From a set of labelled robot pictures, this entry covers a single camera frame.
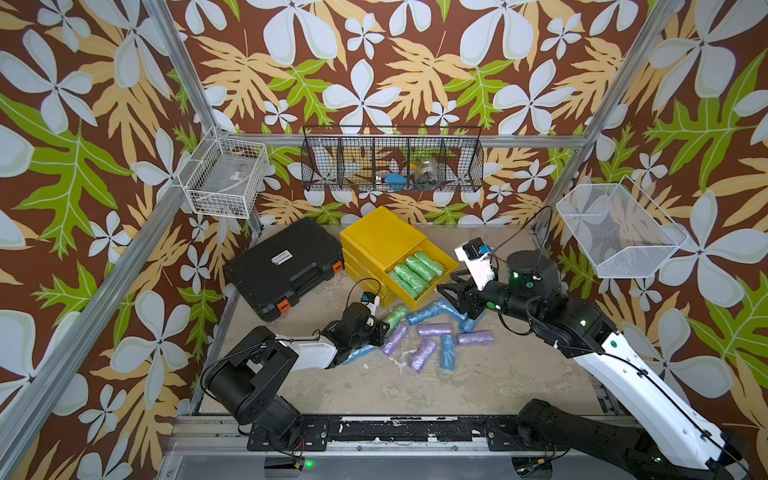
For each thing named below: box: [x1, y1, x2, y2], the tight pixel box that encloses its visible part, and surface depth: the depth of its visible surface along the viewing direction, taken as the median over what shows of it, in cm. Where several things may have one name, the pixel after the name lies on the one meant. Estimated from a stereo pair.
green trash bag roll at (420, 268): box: [405, 255, 436, 282], surface depth 88 cm
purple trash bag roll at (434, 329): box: [418, 323, 453, 337], surface depth 92 cm
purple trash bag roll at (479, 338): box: [456, 331, 495, 346], surface depth 90 cm
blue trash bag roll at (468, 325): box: [460, 317, 478, 333], surface depth 93 cm
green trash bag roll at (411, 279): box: [394, 264, 428, 294], surface depth 86 cm
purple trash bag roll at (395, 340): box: [381, 325, 410, 357], surface depth 90 cm
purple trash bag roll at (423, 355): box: [410, 339, 437, 373], surface depth 88 cm
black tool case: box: [223, 217, 344, 322], surface depth 101 cm
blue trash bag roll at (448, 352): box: [440, 334, 456, 371], surface depth 89 cm
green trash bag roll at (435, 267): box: [414, 252, 445, 277], surface depth 88 cm
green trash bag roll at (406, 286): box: [387, 271, 419, 301], surface depth 84 cm
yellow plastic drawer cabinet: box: [340, 206, 454, 311], surface depth 88 cm
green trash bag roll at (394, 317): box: [383, 304, 409, 333], surface depth 93 cm
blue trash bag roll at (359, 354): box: [342, 344, 375, 365], surface depth 88 cm
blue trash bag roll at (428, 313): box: [407, 299, 442, 326], surface depth 95 cm
